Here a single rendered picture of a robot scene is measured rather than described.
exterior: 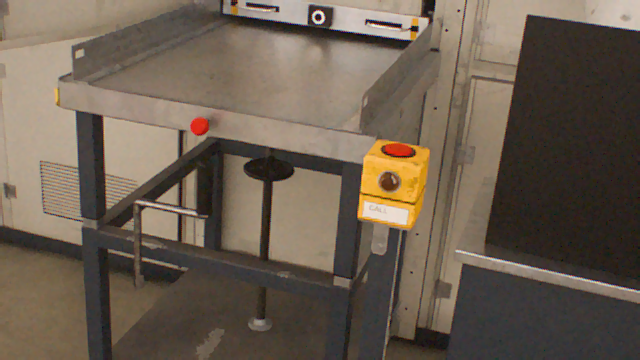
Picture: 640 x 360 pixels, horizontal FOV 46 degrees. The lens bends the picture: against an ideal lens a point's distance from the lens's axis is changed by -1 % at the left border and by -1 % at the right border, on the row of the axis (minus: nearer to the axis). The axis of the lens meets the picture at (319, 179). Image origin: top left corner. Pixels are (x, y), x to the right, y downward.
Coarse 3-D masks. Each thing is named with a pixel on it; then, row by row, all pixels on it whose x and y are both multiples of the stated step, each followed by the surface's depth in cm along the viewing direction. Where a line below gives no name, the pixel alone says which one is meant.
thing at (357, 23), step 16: (224, 0) 199; (256, 0) 196; (272, 0) 195; (288, 0) 193; (304, 0) 193; (256, 16) 198; (272, 16) 196; (288, 16) 195; (304, 16) 194; (336, 16) 191; (352, 16) 190; (368, 16) 189; (384, 16) 187; (400, 16) 186; (416, 16) 185; (368, 32) 190; (384, 32) 189; (400, 32) 188; (416, 32) 187
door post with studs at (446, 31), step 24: (456, 0) 182; (456, 24) 184; (432, 48) 189; (456, 48) 186; (432, 120) 195; (432, 144) 197; (432, 168) 200; (432, 192) 202; (408, 288) 215; (408, 312) 217; (408, 336) 220
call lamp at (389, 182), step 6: (384, 174) 104; (390, 174) 103; (396, 174) 104; (378, 180) 105; (384, 180) 103; (390, 180) 103; (396, 180) 103; (384, 186) 104; (390, 186) 103; (396, 186) 104; (384, 192) 105; (390, 192) 105
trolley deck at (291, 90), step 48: (192, 48) 172; (240, 48) 175; (288, 48) 178; (336, 48) 182; (384, 48) 186; (96, 96) 142; (144, 96) 138; (192, 96) 140; (240, 96) 142; (288, 96) 144; (336, 96) 147; (288, 144) 133; (336, 144) 130
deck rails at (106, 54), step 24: (216, 0) 196; (144, 24) 163; (168, 24) 174; (192, 24) 185; (216, 24) 194; (432, 24) 185; (72, 48) 140; (96, 48) 147; (120, 48) 156; (144, 48) 165; (168, 48) 169; (408, 48) 159; (72, 72) 141; (96, 72) 148; (384, 72) 140; (408, 72) 165; (384, 96) 144; (360, 120) 128
